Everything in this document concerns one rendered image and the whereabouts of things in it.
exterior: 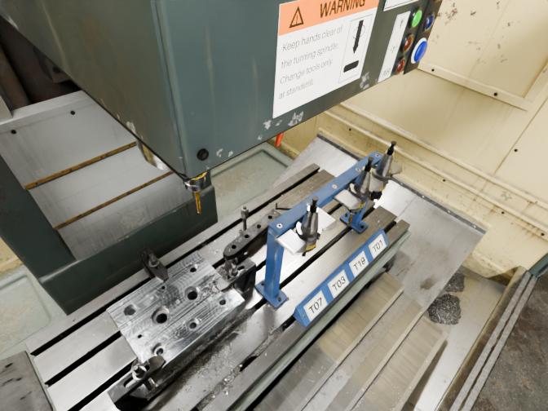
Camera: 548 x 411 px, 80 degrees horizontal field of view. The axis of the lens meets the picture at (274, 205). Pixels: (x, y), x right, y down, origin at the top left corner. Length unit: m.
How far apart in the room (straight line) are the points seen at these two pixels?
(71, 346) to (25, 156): 0.51
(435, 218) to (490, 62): 0.63
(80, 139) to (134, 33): 0.74
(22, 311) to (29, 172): 0.77
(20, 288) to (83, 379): 0.75
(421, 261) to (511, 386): 1.05
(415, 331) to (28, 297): 1.50
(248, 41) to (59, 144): 0.76
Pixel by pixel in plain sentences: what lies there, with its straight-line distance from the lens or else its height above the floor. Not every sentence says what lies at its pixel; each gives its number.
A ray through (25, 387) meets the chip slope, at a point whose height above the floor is 0.64.
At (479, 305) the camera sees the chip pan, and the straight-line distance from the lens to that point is 1.60.
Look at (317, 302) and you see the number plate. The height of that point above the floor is 0.94.
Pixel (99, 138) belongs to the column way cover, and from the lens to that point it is 1.02.
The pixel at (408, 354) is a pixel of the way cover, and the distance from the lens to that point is 1.30.
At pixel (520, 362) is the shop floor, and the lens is 2.44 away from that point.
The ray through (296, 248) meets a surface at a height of 1.22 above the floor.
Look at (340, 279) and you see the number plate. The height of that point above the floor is 0.94.
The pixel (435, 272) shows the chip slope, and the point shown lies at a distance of 1.48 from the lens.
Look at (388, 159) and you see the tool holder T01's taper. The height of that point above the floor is 1.28.
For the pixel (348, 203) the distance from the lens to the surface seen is 0.91.
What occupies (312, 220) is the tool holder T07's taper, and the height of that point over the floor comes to 1.27.
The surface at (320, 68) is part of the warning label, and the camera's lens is 0.39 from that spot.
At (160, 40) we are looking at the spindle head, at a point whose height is 1.75.
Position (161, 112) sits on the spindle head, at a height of 1.69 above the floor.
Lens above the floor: 1.84
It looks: 46 degrees down
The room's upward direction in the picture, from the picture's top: 5 degrees clockwise
